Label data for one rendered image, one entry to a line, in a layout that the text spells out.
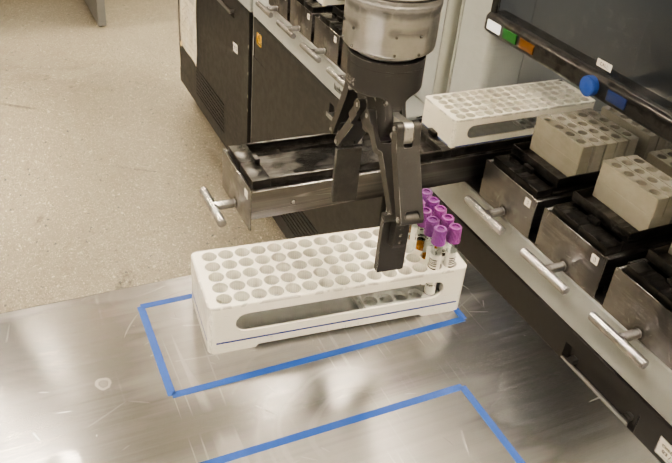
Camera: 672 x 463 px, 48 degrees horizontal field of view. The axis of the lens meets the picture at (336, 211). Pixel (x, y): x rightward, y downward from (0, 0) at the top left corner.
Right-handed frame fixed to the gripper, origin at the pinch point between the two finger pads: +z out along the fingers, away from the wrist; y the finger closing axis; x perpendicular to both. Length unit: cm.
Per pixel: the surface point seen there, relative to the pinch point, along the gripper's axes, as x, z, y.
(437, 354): 5.3, 10.6, 11.1
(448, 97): 33, 7, -42
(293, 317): -8.3, 10.1, 2.0
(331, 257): -3.3, 4.7, -0.8
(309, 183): 3.5, 12.1, -28.3
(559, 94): 53, 6, -39
